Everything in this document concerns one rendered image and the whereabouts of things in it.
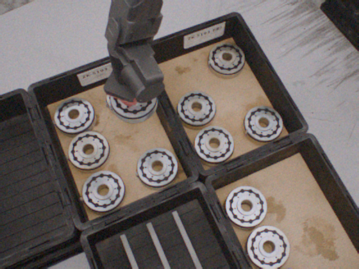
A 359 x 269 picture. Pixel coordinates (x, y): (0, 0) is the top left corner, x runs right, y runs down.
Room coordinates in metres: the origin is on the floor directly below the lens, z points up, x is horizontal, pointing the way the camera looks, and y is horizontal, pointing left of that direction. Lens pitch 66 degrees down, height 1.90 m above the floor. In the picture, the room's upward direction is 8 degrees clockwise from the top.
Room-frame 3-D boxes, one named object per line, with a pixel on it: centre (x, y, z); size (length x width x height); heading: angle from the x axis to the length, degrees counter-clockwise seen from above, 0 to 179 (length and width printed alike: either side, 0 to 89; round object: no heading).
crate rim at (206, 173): (0.55, -0.03, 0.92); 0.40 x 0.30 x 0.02; 33
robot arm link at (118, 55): (0.42, 0.16, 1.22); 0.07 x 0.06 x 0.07; 40
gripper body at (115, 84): (0.43, 0.17, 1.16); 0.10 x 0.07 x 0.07; 165
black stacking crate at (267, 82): (0.55, -0.03, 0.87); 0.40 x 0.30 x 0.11; 33
